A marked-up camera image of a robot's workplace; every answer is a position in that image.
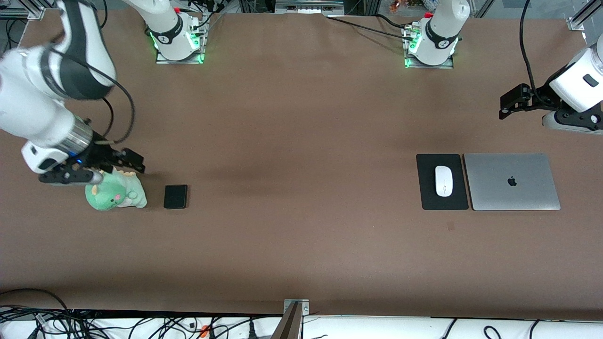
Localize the black smartphone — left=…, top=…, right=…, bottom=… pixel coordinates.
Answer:
left=163, top=185, right=188, bottom=210

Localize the white computer mouse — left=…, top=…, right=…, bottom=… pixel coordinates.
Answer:
left=434, top=165, right=454, bottom=197

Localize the black mouse pad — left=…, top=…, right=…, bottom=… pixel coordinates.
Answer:
left=416, top=153, right=470, bottom=211

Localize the green dinosaur plush toy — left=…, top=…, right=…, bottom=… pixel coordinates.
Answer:
left=85, top=169, right=148, bottom=211

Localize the silver closed laptop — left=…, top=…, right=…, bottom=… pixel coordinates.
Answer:
left=464, top=153, right=562, bottom=211

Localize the grey power strip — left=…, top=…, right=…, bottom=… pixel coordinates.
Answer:
left=275, top=0, right=345, bottom=15

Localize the white board below table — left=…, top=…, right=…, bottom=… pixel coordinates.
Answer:
left=0, top=315, right=603, bottom=339

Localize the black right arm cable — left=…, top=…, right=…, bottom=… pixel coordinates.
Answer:
left=47, top=47, right=136, bottom=145

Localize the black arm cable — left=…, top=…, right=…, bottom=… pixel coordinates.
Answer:
left=47, top=47, right=136, bottom=145
left=518, top=0, right=552, bottom=102

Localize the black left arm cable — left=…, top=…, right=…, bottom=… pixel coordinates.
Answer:
left=518, top=0, right=552, bottom=102

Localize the aluminium frame profile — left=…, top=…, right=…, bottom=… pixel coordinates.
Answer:
left=568, top=0, right=603, bottom=32
left=0, top=7, right=45, bottom=20

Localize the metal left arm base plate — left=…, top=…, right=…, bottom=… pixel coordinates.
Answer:
left=404, top=56, right=455, bottom=69

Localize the short black table cable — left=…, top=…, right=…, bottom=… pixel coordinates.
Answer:
left=375, top=13, right=410, bottom=30

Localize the tangled black cable bundle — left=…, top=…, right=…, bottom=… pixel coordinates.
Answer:
left=0, top=288, right=283, bottom=339

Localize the long black table cable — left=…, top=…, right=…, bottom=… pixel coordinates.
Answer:
left=325, top=16, right=416, bottom=39

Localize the metal bracket post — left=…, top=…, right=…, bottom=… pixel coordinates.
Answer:
left=272, top=299, right=310, bottom=339

